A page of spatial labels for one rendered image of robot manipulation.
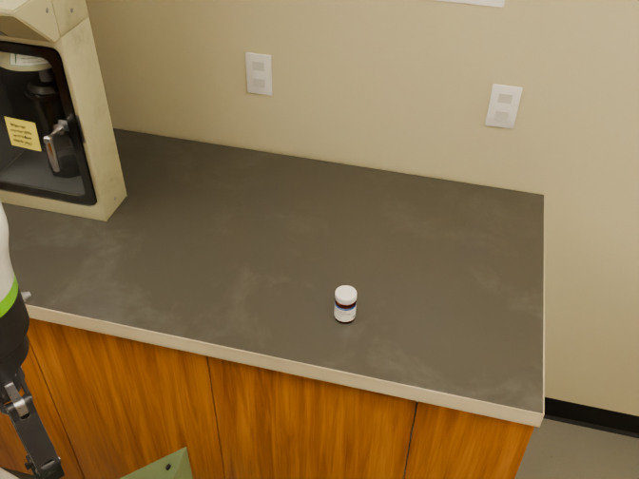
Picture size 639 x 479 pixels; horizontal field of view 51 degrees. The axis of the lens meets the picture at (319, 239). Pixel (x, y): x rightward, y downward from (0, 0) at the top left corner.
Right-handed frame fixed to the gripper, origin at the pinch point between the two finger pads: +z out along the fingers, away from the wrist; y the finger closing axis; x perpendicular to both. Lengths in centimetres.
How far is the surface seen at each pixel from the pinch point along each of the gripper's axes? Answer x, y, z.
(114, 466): 20, -44, 101
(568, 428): 151, 23, 122
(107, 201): 41, -70, 33
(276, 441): 48, -9, 66
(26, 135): 30, -81, 16
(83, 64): 43, -75, -1
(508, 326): 89, 14, 29
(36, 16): 34, -70, -16
